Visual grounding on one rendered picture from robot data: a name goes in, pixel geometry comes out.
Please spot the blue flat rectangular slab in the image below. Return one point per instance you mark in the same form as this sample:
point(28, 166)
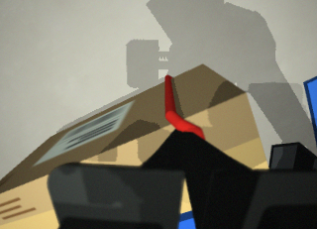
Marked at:
point(311, 94)

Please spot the tan cardboard box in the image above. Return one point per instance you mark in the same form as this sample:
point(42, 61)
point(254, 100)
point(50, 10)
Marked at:
point(130, 132)

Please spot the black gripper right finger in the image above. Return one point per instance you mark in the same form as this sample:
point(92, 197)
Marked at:
point(226, 194)

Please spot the red strap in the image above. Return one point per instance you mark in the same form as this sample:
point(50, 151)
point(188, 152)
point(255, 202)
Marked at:
point(170, 111)

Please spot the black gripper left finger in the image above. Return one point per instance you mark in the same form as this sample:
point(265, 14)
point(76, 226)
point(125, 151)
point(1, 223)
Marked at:
point(123, 193)

